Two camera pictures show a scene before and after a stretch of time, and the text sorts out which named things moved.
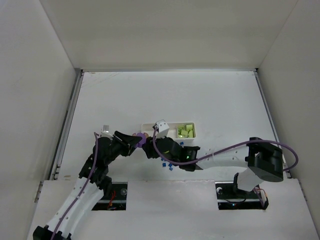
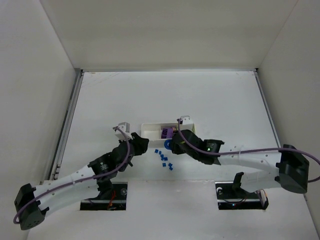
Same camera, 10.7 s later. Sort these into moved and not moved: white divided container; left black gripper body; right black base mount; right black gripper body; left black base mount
Moved: right black gripper body; left black gripper body
Not moved: right black base mount; left black base mount; white divided container
